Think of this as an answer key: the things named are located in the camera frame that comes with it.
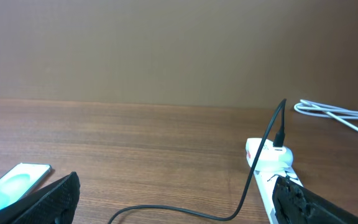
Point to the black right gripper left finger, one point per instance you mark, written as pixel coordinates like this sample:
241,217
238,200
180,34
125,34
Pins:
55,203

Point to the white charger adapter plug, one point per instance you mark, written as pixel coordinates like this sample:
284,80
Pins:
271,158

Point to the blue Galaxy smartphone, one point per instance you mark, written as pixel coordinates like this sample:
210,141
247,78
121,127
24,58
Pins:
20,181

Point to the white power strip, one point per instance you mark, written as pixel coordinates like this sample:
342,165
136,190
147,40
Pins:
266,182

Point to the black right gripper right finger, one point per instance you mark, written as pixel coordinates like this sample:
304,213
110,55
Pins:
295,204

